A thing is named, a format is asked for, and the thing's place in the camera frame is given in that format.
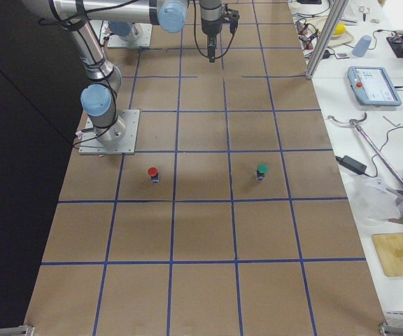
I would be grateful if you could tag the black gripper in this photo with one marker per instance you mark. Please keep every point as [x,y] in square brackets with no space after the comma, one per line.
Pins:
[210,30]

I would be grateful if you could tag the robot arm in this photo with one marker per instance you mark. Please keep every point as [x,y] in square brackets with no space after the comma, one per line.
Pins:
[126,31]
[99,100]

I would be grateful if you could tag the red push button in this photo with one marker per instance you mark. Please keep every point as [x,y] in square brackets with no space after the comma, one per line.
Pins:
[154,174]

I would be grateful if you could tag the beige square tray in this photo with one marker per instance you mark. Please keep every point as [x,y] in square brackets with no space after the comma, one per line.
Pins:
[341,35]

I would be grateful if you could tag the yellow lemon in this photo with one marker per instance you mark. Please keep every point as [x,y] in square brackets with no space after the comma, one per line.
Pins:
[339,30]

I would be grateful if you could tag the translucent blue plastic cup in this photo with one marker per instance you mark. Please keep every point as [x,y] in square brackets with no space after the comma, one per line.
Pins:
[362,46]

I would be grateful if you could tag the metal rod with hook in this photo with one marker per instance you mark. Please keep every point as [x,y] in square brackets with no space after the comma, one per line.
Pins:
[356,123]

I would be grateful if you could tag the blue teach pendant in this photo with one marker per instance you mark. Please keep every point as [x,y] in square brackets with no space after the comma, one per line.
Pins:
[372,86]

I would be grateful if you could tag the black power adapter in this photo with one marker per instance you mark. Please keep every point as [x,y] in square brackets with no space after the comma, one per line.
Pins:
[351,164]

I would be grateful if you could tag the clear plastic bag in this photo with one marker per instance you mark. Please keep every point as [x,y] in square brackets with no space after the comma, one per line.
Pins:
[372,201]

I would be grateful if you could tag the wooden cutting board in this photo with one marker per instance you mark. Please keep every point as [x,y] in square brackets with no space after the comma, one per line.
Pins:
[389,249]

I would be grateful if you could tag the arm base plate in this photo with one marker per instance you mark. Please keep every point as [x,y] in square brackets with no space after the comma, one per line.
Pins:
[144,42]
[120,138]

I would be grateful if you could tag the aluminium frame post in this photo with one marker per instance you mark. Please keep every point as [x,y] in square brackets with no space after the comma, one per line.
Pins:
[331,22]

